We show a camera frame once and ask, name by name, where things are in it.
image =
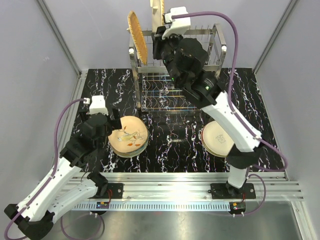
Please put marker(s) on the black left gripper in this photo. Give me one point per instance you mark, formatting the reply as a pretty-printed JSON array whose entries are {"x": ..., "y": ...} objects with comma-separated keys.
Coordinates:
[{"x": 115, "y": 124}]

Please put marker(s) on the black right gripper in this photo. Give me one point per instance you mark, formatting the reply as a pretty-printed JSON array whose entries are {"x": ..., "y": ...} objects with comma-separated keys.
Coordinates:
[{"x": 158, "y": 42}]

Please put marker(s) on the cream bird painted plate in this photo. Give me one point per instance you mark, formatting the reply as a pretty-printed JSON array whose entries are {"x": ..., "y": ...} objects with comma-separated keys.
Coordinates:
[{"x": 132, "y": 123}]

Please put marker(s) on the woven bamboo tray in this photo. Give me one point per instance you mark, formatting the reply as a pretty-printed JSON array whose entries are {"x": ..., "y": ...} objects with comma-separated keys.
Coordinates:
[
  {"x": 138, "y": 37},
  {"x": 157, "y": 11}
]

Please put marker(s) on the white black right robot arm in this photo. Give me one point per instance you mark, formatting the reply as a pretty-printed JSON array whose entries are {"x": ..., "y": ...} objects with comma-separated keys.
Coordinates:
[{"x": 247, "y": 147}]

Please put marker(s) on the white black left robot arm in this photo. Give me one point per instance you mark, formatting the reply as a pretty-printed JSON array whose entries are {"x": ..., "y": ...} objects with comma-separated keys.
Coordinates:
[{"x": 36, "y": 215}]

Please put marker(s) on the stainless steel dish rack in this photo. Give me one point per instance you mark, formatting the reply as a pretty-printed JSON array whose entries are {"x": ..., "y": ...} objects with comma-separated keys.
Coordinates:
[{"x": 193, "y": 71}]

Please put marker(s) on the teal scalloped plate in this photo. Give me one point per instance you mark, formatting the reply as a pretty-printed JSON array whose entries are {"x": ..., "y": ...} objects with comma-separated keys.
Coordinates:
[{"x": 128, "y": 144}]

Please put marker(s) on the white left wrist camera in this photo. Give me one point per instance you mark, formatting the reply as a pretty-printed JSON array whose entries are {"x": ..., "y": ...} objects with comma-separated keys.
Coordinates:
[{"x": 98, "y": 105}]

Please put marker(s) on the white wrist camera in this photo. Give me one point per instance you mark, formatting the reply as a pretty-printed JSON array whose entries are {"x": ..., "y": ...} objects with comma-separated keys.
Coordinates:
[
  {"x": 178, "y": 26},
  {"x": 98, "y": 105}
]

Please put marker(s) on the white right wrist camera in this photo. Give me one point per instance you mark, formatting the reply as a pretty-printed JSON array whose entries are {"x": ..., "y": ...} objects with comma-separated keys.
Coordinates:
[{"x": 178, "y": 26}]

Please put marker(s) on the white slotted cable duct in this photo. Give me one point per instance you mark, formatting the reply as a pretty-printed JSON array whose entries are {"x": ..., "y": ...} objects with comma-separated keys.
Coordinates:
[{"x": 147, "y": 206}]

